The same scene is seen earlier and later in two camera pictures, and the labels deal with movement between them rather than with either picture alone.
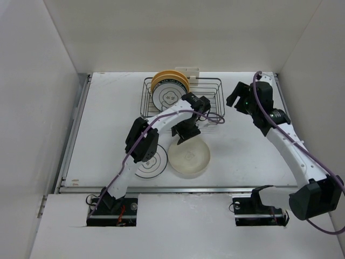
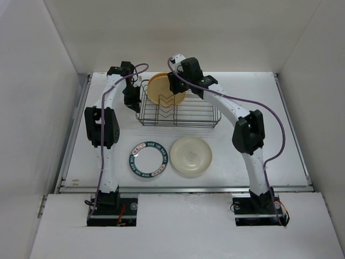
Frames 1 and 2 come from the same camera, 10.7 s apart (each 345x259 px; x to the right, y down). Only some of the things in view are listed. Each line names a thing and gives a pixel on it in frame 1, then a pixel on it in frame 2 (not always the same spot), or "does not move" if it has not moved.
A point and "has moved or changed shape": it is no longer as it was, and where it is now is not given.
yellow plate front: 170,76 has moved or changed shape
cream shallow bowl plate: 190,156 does not move
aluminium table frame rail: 62,188 does not move
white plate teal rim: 166,92 -> 148,159
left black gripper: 184,135 -> 133,103
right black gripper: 242,89 -> 174,85
